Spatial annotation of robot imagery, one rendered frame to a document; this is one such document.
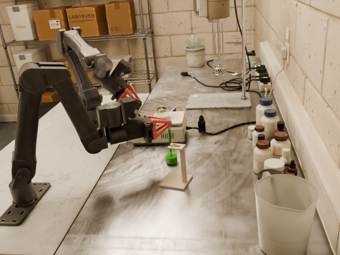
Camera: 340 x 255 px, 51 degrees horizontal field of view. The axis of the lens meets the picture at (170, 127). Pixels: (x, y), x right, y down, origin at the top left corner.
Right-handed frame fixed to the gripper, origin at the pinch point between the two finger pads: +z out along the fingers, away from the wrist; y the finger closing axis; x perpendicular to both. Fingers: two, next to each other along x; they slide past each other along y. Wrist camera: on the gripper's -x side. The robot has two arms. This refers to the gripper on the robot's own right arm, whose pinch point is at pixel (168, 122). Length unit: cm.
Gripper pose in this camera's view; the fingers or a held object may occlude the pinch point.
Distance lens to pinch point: 114.5
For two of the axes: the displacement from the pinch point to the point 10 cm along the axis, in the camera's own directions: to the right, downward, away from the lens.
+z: 9.2, -2.2, 3.2
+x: 0.8, 9.1, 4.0
